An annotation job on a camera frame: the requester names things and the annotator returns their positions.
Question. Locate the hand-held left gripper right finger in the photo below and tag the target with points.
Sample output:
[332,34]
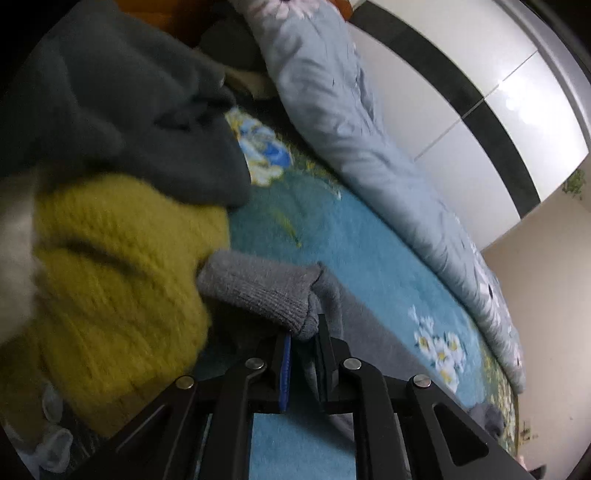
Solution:
[325,369]

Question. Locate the teal floral blanket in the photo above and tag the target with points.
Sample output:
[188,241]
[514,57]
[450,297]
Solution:
[369,258]

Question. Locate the grey knit sweater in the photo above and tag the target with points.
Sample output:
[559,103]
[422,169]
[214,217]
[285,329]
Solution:
[258,286]

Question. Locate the light blue floral quilt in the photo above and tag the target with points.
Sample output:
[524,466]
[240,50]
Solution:
[346,115]

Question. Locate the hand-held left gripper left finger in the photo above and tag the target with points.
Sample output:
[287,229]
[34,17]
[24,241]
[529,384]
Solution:
[285,374]

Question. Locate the beige fuzzy sweater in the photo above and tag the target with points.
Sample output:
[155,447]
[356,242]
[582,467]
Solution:
[14,258]

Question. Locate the dark grey sweatshirt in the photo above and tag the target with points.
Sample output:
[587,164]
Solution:
[115,92]

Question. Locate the olive green knit sweater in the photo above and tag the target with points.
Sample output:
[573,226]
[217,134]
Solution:
[115,286]

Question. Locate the green plant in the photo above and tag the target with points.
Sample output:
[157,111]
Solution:
[575,184]

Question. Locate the white wardrobe with black stripe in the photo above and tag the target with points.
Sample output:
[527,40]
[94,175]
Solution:
[461,55]

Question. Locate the pale blue thin shirt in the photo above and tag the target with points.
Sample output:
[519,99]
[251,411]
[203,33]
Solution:
[51,443]

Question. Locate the orange wooden headboard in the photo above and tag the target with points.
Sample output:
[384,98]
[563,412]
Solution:
[152,9]

